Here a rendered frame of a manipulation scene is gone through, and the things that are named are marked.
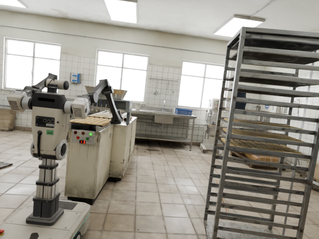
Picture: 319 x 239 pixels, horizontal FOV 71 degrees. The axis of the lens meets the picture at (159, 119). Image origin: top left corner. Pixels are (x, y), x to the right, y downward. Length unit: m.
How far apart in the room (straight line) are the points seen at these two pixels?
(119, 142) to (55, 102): 1.61
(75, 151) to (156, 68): 4.14
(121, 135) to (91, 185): 0.84
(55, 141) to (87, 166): 0.90
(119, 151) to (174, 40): 4.02
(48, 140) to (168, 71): 4.87
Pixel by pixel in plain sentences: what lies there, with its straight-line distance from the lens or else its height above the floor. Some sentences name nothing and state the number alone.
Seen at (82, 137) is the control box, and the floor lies 0.77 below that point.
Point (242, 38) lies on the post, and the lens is 1.74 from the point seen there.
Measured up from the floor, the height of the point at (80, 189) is 0.18.
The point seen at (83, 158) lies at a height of 0.53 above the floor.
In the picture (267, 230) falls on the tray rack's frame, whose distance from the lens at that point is 2.55.
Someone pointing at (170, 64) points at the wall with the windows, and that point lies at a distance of 6.28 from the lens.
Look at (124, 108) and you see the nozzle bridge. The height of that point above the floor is 1.06.
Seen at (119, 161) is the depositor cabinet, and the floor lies 0.32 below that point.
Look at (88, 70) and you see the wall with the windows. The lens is 6.34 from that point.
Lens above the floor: 1.28
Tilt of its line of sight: 6 degrees down
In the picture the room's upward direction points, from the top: 6 degrees clockwise
